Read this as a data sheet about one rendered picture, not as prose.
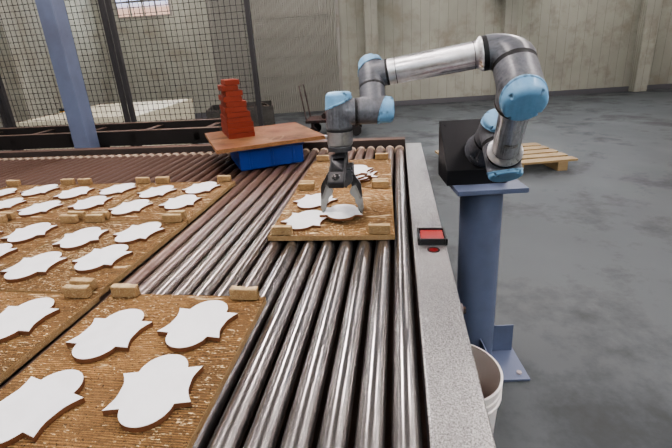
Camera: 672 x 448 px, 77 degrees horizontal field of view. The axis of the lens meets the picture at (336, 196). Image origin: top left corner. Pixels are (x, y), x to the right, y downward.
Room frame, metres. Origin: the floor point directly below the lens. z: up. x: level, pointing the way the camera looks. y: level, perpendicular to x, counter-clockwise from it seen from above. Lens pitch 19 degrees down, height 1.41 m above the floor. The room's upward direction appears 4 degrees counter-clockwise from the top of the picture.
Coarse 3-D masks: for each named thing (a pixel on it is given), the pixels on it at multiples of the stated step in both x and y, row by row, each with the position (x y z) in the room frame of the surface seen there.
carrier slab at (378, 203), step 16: (304, 192) 1.43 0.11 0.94; (320, 192) 1.42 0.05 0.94; (336, 192) 1.40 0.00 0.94; (368, 192) 1.38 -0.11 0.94; (384, 192) 1.37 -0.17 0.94; (288, 208) 1.27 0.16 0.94; (320, 208) 1.26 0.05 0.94; (368, 208) 1.23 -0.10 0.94; (384, 208) 1.22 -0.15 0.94; (336, 224) 1.12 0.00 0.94; (352, 224) 1.11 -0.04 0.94; (272, 240) 1.06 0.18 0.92; (288, 240) 1.06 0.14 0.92; (304, 240) 1.05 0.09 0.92; (320, 240) 1.05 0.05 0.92
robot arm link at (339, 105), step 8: (328, 96) 1.19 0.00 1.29; (336, 96) 1.18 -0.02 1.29; (344, 96) 1.18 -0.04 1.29; (328, 104) 1.19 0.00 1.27; (336, 104) 1.17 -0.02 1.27; (344, 104) 1.18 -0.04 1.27; (352, 104) 1.18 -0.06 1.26; (328, 112) 1.19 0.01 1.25; (336, 112) 1.17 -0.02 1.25; (344, 112) 1.17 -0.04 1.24; (352, 112) 1.17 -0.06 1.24; (328, 120) 1.19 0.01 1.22; (336, 120) 1.17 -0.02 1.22; (344, 120) 1.18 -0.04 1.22; (352, 120) 1.18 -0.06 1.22; (328, 128) 1.19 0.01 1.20; (336, 128) 1.17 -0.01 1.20; (344, 128) 1.18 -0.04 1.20
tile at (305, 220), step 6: (312, 210) 1.22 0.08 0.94; (318, 210) 1.22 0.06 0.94; (294, 216) 1.18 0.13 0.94; (300, 216) 1.18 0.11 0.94; (306, 216) 1.17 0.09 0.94; (312, 216) 1.17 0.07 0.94; (318, 216) 1.17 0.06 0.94; (282, 222) 1.14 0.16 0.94; (288, 222) 1.13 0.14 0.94; (294, 222) 1.13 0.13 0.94; (300, 222) 1.13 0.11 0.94; (306, 222) 1.12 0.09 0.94; (312, 222) 1.12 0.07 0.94; (318, 222) 1.12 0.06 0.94; (294, 228) 1.09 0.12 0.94; (300, 228) 1.08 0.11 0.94; (306, 228) 1.09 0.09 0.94
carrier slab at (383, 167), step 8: (352, 160) 1.84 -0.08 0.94; (360, 160) 1.84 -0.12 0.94; (368, 160) 1.83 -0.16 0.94; (376, 160) 1.82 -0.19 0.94; (384, 160) 1.81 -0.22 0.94; (312, 168) 1.75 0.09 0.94; (320, 168) 1.74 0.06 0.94; (328, 168) 1.73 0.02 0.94; (376, 168) 1.68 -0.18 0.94; (384, 168) 1.68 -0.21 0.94; (304, 176) 1.64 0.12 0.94; (312, 176) 1.63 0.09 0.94; (320, 176) 1.62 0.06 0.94; (384, 176) 1.56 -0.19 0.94; (320, 184) 1.51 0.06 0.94; (368, 184) 1.47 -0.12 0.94
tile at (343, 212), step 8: (328, 208) 1.22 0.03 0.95; (336, 208) 1.21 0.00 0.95; (344, 208) 1.21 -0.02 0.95; (352, 208) 1.21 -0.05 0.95; (320, 216) 1.16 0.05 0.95; (328, 216) 1.14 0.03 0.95; (336, 216) 1.13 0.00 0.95; (344, 216) 1.13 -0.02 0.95; (352, 216) 1.13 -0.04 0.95; (360, 216) 1.14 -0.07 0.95
